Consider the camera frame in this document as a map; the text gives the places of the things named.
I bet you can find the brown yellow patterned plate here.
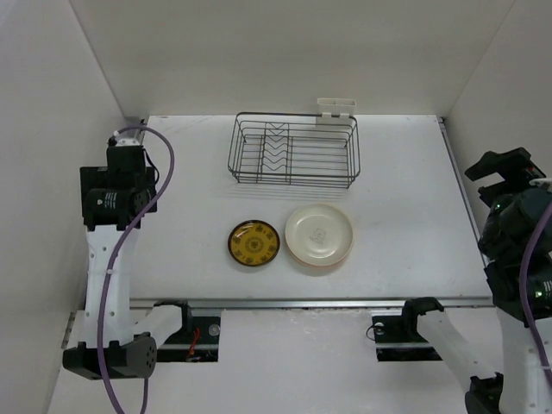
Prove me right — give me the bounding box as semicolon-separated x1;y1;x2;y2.
227;220;281;267

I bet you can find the black wire dish rack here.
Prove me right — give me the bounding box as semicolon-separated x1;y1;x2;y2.
227;111;361;189

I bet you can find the cream plate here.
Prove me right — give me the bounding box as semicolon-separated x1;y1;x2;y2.
285;204;354;267

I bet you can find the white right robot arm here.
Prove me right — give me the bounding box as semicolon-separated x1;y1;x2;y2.
399;147;551;413

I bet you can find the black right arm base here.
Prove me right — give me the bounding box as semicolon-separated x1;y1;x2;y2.
367;315;441;362

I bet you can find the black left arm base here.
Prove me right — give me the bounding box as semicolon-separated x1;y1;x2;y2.
157;308;222;363

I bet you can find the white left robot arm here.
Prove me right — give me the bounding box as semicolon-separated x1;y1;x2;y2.
62;145;193;380

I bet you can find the white cutlery holder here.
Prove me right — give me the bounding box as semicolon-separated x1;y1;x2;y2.
316;97;356;126

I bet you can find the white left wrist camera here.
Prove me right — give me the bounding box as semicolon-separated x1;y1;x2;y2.
107;127;143;147

